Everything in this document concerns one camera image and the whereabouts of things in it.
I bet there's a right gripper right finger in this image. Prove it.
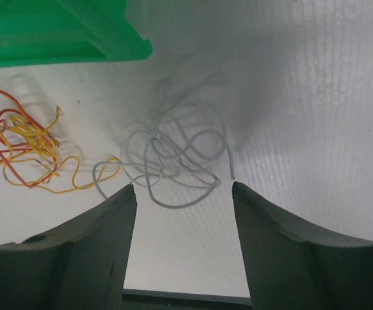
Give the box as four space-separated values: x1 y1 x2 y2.
232 182 373 309

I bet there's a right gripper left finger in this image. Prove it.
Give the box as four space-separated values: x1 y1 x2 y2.
0 185 137 309

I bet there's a grey translucent wire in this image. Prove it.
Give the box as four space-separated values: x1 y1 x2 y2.
91 101 236 210

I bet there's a green compartment tray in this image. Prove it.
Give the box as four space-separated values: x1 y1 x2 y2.
0 0 153 68

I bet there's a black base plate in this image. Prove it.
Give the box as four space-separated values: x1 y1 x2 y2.
120 289 253 310

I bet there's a yellow wire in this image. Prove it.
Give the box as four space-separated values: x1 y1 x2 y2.
0 106 122 194

